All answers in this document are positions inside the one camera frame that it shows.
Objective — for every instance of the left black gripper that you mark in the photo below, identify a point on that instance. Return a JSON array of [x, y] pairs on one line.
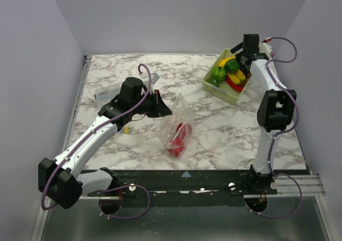
[[160, 109]]

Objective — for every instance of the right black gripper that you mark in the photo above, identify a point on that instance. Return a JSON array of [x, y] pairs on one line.
[[242, 58]]

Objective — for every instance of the clear zip top bag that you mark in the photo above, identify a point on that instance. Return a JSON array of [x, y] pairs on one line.
[[182, 113]]

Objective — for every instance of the red toy strawberry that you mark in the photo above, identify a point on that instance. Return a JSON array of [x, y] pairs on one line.
[[184, 129]]

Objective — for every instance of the red toy bell pepper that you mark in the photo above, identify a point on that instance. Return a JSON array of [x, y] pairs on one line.
[[177, 146]]

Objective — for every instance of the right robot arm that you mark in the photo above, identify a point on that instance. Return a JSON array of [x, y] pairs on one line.
[[276, 109]]

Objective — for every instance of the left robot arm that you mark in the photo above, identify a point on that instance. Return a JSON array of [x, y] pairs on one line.
[[61, 179]]

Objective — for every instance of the green toy bell pepper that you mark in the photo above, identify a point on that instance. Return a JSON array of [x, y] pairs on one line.
[[231, 66]]

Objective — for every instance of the yellow toy banana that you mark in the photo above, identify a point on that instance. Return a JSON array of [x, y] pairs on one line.
[[237, 77]]

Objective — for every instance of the cream plastic basket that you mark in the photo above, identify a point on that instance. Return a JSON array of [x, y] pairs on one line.
[[226, 91]]

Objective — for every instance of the clear plastic screw box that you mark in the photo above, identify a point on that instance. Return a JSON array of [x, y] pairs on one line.
[[105, 94]]

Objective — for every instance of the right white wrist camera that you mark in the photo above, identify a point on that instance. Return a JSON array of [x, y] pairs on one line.
[[266, 48]]

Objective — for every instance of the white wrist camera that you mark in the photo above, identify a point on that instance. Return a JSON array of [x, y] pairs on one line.
[[145, 78], [266, 48]]

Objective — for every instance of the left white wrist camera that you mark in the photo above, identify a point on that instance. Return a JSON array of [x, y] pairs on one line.
[[145, 78]]

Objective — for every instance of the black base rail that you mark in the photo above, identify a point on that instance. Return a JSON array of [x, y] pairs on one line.
[[185, 188]]

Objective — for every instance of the aluminium frame rail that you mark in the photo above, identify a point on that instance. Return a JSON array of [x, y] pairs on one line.
[[310, 185]]

